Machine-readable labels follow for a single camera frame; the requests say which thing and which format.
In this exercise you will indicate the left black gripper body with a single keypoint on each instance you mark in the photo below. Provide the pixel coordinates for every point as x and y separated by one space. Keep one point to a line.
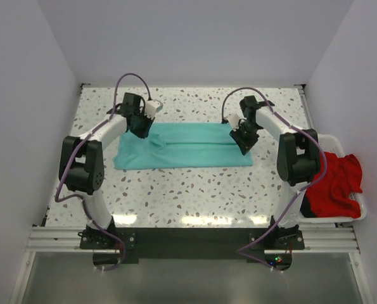
142 125

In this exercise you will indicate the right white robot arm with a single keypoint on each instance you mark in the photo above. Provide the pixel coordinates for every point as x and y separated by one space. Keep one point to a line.
300 161

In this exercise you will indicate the red t shirt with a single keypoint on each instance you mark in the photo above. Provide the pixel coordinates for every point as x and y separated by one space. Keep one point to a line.
331 196

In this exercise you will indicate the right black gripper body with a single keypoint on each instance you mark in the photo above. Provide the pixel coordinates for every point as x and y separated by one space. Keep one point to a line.
246 135

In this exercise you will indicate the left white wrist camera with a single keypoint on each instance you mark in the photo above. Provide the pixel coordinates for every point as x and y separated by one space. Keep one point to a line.
152 107

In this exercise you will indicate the black t shirt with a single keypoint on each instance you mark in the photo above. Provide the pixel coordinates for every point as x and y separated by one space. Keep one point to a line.
306 209

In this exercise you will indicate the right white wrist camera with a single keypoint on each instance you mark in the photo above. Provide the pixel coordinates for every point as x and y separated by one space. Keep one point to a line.
234 121

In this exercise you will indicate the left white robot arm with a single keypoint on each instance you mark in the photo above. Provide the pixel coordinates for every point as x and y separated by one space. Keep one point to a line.
82 172

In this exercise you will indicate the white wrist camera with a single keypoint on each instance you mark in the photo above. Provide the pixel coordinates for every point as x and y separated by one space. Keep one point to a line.
234 121
152 107

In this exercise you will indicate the white plastic laundry basket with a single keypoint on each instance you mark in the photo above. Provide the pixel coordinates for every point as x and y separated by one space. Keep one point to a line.
331 144

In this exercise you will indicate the aluminium rail frame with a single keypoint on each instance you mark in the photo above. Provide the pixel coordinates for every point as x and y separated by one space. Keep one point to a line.
317 239

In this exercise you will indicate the teal t shirt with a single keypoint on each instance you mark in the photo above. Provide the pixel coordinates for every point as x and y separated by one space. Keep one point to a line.
180 145

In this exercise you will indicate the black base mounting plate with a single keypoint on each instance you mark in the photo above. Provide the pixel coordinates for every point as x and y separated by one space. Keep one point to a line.
131 245

